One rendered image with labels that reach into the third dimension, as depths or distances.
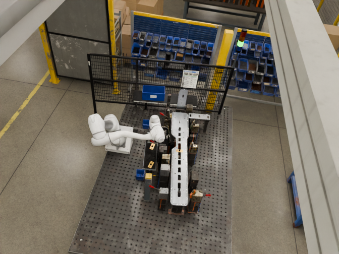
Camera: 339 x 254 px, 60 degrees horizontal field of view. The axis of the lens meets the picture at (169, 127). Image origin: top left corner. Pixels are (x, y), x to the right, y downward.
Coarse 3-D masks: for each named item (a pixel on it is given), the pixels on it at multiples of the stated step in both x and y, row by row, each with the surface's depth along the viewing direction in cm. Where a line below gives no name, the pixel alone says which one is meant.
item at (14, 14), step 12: (0, 0) 73; (12, 0) 74; (24, 0) 77; (36, 0) 83; (0, 12) 69; (12, 12) 73; (24, 12) 78; (0, 24) 69; (12, 24) 74; (0, 36) 70
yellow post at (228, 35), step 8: (224, 32) 354; (232, 32) 351; (224, 40) 355; (224, 48) 363; (224, 56) 372; (216, 64) 387; (224, 64) 380; (216, 72) 389; (216, 80) 399; (208, 96) 427; (208, 104) 431
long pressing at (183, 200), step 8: (176, 112) 391; (176, 120) 380; (184, 120) 382; (176, 128) 371; (184, 128) 372; (176, 136) 362; (184, 136) 363; (176, 144) 352; (184, 144) 354; (176, 152) 344; (184, 152) 345; (176, 160) 336; (184, 160) 337; (176, 168) 328; (184, 168) 329; (176, 176) 321; (184, 176) 322; (176, 184) 313; (184, 184) 314; (176, 192) 307; (184, 192) 308; (176, 200) 301; (184, 200) 301
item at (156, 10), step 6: (126, 0) 662; (132, 0) 659; (138, 0) 672; (144, 0) 679; (150, 0) 682; (156, 0) 685; (162, 0) 743; (126, 6) 673; (132, 6) 670; (138, 6) 667; (144, 6) 664; (150, 6) 661; (156, 6) 687; (162, 6) 768; (144, 12) 674; (150, 12) 671; (156, 12) 702; (162, 12) 778
